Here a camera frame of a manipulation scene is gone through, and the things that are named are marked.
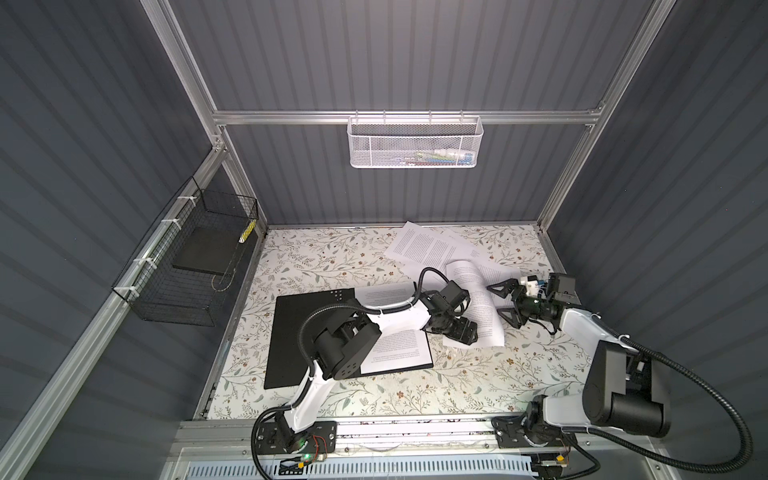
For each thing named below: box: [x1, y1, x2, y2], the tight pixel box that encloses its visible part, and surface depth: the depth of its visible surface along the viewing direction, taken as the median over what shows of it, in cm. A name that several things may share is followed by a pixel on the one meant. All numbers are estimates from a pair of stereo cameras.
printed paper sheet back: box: [384, 221, 467, 280], surface depth 118 cm
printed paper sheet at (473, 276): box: [453, 258, 522, 294], surface depth 104 cm
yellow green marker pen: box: [239, 219, 257, 243], surface depth 84 cm
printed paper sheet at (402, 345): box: [355, 282, 433, 375], surface depth 88 cm
